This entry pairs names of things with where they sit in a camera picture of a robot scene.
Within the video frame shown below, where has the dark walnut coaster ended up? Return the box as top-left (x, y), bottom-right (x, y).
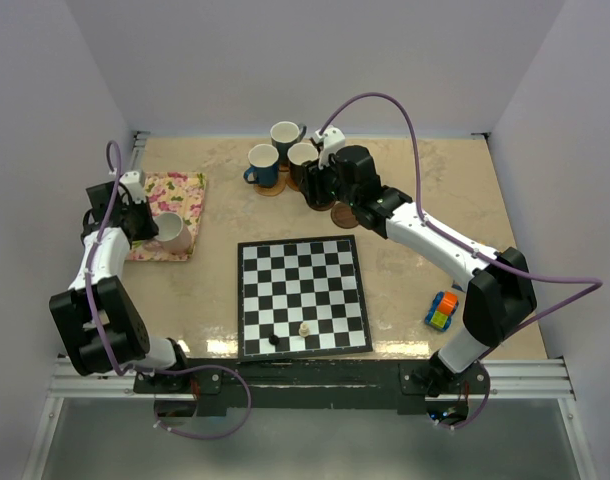
top-left (330, 202), bottom-right (359, 229)
top-left (308, 201), bottom-right (336, 211)

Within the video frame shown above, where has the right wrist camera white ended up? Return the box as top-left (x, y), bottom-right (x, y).
top-left (310, 125), bottom-right (346, 169)

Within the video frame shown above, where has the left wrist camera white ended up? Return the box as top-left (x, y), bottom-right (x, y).
top-left (119, 170), bottom-right (148, 204)

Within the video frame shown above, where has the woven rattan coaster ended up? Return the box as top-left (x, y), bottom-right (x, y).
top-left (253, 178), bottom-right (286, 197)

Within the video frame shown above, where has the floral serving tray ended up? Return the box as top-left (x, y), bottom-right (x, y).
top-left (126, 172), bottom-right (206, 262)

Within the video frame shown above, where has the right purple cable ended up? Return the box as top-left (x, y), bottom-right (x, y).
top-left (318, 92), bottom-right (604, 431)

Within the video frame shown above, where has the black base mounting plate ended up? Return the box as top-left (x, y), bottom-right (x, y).
top-left (134, 359), bottom-right (490, 420)

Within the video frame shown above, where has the dark blue mug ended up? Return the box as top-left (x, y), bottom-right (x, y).
top-left (243, 144), bottom-right (279, 188)

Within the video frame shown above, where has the front aluminium rail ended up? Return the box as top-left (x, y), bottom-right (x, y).
top-left (48, 358), bottom-right (574, 403)

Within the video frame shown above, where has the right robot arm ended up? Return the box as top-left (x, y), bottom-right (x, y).
top-left (299, 145), bottom-right (537, 397)

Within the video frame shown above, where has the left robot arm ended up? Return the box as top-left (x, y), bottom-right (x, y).
top-left (49, 174), bottom-right (192, 392)

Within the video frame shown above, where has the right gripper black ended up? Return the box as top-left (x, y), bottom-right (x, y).
top-left (299, 152), bottom-right (359, 208)

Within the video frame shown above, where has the aluminium rail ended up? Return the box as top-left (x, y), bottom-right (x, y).
top-left (48, 358), bottom-right (574, 403)
top-left (70, 130), bottom-right (151, 358)

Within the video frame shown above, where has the black white chessboard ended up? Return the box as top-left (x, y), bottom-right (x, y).
top-left (237, 235), bottom-right (373, 362)

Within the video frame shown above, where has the pink mug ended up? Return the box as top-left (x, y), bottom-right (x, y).
top-left (143, 212), bottom-right (192, 255)

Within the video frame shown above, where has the white chess piece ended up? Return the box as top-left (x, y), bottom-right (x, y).
top-left (299, 322), bottom-right (310, 337)

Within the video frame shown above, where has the colourful toy car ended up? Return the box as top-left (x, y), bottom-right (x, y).
top-left (424, 291), bottom-right (459, 332)

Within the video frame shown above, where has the teal grey mug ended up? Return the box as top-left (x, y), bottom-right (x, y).
top-left (270, 121), bottom-right (307, 163)

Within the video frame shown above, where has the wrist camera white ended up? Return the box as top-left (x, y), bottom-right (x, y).
top-left (119, 170), bottom-right (148, 204)
top-left (310, 125), bottom-right (346, 169)

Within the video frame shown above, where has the left aluminium rail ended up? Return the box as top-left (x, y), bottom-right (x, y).
top-left (70, 130), bottom-right (151, 358)

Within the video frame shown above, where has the black mug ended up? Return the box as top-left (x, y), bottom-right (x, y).
top-left (287, 142), bottom-right (319, 183)

